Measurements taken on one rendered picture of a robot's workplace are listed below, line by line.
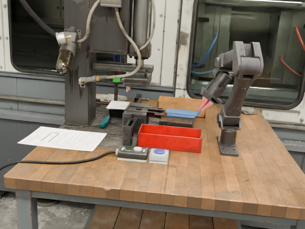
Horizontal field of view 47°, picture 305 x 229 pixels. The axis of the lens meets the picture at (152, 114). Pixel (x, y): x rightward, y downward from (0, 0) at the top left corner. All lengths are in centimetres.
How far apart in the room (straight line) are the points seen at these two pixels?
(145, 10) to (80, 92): 45
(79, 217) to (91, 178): 148
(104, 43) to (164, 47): 71
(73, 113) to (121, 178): 56
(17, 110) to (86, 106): 103
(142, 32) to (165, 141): 47
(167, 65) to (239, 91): 91
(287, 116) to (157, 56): 85
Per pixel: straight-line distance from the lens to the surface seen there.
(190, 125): 166
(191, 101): 194
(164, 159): 125
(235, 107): 139
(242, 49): 130
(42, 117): 245
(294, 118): 224
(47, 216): 266
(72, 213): 267
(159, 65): 219
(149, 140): 137
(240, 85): 132
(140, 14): 151
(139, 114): 152
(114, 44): 151
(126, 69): 154
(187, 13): 210
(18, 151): 265
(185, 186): 113
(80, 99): 159
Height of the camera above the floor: 142
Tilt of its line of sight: 16 degrees down
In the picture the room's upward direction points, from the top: 4 degrees clockwise
